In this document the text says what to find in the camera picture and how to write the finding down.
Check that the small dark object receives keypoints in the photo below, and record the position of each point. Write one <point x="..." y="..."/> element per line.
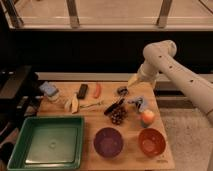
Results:
<point x="122" y="91"/>

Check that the white cup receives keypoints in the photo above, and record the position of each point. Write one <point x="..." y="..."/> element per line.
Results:
<point x="54" y="98"/>

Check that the black handled knife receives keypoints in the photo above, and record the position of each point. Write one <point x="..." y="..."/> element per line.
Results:
<point x="114" y="106"/>

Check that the orange bowl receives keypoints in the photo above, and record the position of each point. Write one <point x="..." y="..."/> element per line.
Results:
<point x="151" y="142"/>

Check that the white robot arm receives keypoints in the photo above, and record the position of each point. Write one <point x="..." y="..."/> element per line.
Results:
<point x="159" y="57"/>

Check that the green plastic tray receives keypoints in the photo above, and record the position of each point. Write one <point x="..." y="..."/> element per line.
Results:
<point x="48" y="144"/>

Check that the blue grey cloth toy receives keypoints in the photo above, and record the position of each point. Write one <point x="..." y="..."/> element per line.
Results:
<point x="139" y="102"/>

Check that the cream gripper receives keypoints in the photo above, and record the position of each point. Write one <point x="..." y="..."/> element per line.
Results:
<point x="133" y="80"/>

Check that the red yellow apple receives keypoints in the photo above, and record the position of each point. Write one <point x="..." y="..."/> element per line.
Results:
<point x="147" y="117"/>

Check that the banana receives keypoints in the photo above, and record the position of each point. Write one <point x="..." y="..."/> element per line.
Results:
<point x="72" y="105"/>

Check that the wooden board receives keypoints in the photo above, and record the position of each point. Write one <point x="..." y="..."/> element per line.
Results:
<point x="131" y="157"/>

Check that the bunch of dark grapes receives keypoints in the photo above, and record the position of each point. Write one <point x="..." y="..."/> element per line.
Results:
<point x="118" y="115"/>

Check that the black equipment at left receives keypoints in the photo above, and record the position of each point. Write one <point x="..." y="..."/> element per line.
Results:
<point x="17" y="88"/>

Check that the purple bowl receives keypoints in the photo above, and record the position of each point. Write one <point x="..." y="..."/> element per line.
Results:
<point x="108" y="142"/>

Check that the orange carrot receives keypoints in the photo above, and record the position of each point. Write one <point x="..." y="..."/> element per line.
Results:
<point x="97" y="91"/>

